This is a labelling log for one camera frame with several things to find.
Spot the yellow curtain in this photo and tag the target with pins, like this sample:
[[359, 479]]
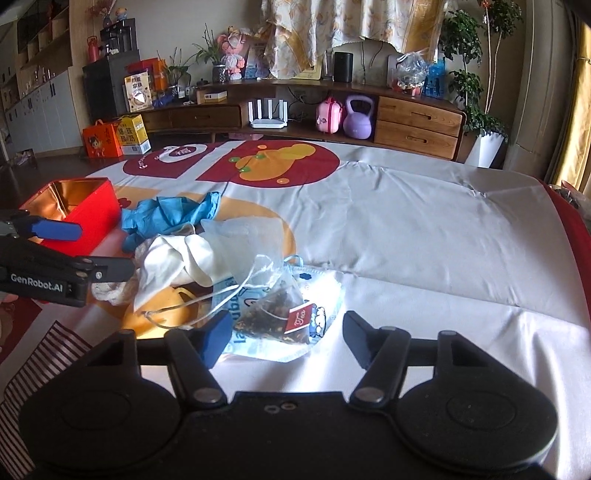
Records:
[[579, 92]]

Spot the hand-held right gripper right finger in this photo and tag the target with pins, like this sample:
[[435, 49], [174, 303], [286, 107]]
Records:
[[356, 337]]

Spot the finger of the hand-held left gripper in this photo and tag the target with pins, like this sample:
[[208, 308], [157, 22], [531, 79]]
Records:
[[55, 229], [115, 268]]

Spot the floral cloth cover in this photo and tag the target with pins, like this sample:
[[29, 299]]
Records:
[[346, 18]]

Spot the wooden media cabinet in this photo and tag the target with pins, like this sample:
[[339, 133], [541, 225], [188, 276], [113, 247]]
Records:
[[332, 90]]

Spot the wooden wall shelves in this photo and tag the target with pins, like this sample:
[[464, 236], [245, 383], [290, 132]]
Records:
[[41, 32]]

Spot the mesh tea bag red tag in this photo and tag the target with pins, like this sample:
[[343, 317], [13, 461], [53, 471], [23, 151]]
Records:
[[270, 314]]

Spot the red thermos bottle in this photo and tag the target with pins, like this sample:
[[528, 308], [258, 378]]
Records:
[[93, 50]]

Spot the pink toy case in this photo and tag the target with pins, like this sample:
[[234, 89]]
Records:
[[330, 117]]

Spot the blue cloth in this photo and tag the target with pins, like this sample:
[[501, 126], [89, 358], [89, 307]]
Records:
[[161, 214]]

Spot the red tin box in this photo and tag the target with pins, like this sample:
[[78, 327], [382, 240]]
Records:
[[94, 205]]

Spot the black coffee machine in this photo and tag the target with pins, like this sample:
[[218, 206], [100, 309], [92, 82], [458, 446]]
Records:
[[119, 39]]

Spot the yellow white carton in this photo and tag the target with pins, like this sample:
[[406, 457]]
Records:
[[134, 134]]

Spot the purple kettlebell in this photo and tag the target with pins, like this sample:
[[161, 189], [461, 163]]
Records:
[[358, 125]]

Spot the white cloth glove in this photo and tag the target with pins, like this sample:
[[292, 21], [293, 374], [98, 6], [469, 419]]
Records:
[[161, 265]]

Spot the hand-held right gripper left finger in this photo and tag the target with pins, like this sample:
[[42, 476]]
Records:
[[214, 339]]

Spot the clear glass vase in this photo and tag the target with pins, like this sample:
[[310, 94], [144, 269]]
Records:
[[328, 64]]

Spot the black cabinet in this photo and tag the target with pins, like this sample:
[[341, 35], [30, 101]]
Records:
[[101, 92]]

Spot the white planter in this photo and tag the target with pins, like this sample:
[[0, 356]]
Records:
[[485, 150]]

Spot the flat yellow box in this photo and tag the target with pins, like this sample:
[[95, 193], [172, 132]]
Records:
[[212, 96]]

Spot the pink doll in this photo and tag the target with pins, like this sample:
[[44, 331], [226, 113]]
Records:
[[235, 55]]

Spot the orange gift bag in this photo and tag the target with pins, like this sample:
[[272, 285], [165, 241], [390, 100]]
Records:
[[157, 74]]

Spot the blue picture book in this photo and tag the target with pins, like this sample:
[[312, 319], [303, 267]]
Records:
[[257, 60]]

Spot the small figurine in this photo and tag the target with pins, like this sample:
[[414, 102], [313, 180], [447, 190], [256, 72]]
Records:
[[121, 14]]

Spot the small leafy potted plant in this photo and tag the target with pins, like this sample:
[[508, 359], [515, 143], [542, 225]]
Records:
[[178, 71]]

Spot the white lace cloth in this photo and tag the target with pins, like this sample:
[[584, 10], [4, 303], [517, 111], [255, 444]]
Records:
[[110, 291]]

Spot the yellow printed snack bag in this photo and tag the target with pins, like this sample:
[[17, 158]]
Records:
[[137, 92]]

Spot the white router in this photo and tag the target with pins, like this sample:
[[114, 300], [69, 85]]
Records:
[[268, 123]]

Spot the white wardrobe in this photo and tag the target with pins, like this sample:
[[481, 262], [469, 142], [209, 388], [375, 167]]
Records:
[[46, 115]]

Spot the orange gift box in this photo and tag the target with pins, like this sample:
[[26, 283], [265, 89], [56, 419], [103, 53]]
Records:
[[101, 141]]

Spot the white red printed tablecloth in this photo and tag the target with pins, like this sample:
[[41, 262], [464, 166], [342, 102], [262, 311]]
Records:
[[415, 221]]

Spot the clear plastic bag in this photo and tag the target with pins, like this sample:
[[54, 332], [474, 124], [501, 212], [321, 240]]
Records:
[[408, 69]]

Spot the tall potted tree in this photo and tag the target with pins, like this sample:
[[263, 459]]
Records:
[[466, 87]]

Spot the black cylinder speaker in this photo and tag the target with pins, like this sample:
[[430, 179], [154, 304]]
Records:
[[343, 67]]

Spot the wooden cabinet drawer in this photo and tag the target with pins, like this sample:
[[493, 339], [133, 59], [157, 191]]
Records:
[[203, 117], [418, 115], [415, 138]]

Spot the beige standing air conditioner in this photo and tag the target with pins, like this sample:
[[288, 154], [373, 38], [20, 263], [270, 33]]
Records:
[[540, 92]]

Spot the green plant in dark pot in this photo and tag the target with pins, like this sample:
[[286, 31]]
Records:
[[219, 73]]

